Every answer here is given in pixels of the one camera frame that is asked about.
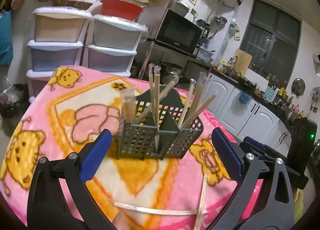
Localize chopsticks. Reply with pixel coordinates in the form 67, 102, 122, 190
111, 201, 198, 216
180, 91, 217, 129
135, 75, 179, 123
148, 63, 162, 150
193, 175, 207, 230

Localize chopsticks diagonal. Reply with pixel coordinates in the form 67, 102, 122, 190
120, 86, 137, 123

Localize green sleeve forearm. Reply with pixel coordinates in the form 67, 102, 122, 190
293, 189, 304, 223

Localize white kitchen cabinets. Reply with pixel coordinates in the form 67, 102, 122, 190
204, 73, 291, 156

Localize right hand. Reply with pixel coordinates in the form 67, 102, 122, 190
112, 212, 130, 230

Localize wooden cutting board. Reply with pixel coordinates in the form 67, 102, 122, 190
234, 49, 253, 77

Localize dark window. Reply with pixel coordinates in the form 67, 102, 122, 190
240, 0, 302, 83

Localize pink cartoon bear blanket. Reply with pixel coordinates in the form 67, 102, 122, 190
1, 66, 236, 229

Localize light blue appliance box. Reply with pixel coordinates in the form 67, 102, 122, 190
197, 46, 214, 62

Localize dark green utensil caddy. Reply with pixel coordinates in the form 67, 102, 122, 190
117, 88, 204, 160

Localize hanging steel colander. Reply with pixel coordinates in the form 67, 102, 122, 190
210, 16, 227, 31

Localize stainless steel pots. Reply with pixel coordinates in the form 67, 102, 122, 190
161, 62, 183, 84

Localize black blender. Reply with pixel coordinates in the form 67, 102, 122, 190
196, 19, 210, 38

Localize black microwave oven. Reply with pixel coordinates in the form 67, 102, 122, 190
138, 7, 202, 55

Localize metal shelf rack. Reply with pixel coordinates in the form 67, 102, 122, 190
133, 41, 211, 90

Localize left plastic drawer tower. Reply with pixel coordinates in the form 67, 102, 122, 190
26, 6, 92, 99

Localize plastic drawer tower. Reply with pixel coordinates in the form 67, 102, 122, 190
84, 15, 148, 77
26, 6, 92, 99

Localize right plastic drawer tower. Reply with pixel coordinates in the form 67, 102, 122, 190
84, 15, 148, 77

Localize teal bag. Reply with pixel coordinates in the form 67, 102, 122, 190
0, 10, 13, 67

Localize wicker basket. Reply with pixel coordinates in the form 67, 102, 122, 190
52, 0, 93, 10

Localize red plastic basin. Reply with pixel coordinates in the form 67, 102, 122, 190
102, 0, 143, 21

